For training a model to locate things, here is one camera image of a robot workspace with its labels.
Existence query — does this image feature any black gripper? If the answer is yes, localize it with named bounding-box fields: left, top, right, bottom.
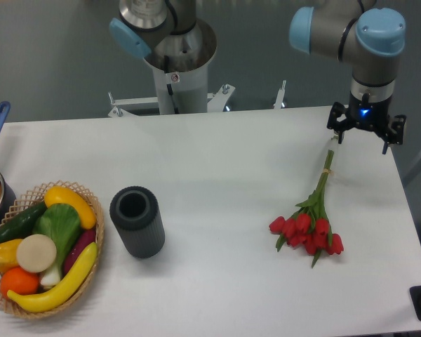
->
left=327, top=86, right=407, bottom=154

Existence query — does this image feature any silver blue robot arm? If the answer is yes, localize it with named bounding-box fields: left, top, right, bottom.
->
left=109, top=1, right=406, bottom=146

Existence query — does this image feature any red tulip bouquet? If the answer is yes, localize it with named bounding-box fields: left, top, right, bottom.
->
left=269, top=136, right=345, bottom=267

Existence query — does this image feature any dark grey ribbed vase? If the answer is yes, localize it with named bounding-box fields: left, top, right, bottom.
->
left=109, top=186, right=166, bottom=259

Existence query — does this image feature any purple eggplant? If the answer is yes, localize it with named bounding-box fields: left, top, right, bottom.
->
left=62, top=228, right=96, bottom=275

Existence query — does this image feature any green bok choy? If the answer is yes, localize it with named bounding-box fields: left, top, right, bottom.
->
left=32, top=204, right=81, bottom=290

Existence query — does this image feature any woven wicker basket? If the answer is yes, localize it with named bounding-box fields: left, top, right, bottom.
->
left=0, top=180, right=105, bottom=319

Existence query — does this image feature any beige round disc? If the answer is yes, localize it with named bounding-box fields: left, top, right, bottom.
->
left=16, top=234, right=57, bottom=273

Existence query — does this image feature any green cucumber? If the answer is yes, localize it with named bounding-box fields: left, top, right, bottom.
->
left=0, top=202, right=47, bottom=244

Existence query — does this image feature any yellow banana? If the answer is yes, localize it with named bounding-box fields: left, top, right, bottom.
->
left=7, top=242, right=98, bottom=313

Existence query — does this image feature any orange fruit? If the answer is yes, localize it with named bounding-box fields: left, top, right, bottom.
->
left=0, top=267, right=39, bottom=299

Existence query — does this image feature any yellow bell pepper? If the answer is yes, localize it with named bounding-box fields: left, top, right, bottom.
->
left=0, top=239, right=23, bottom=274

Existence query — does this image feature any white metal base frame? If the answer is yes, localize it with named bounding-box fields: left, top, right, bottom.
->
left=107, top=79, right=287, bottom=118

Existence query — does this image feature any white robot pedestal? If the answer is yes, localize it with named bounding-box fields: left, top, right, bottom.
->
left=145, top=19, right=217, bottom=115

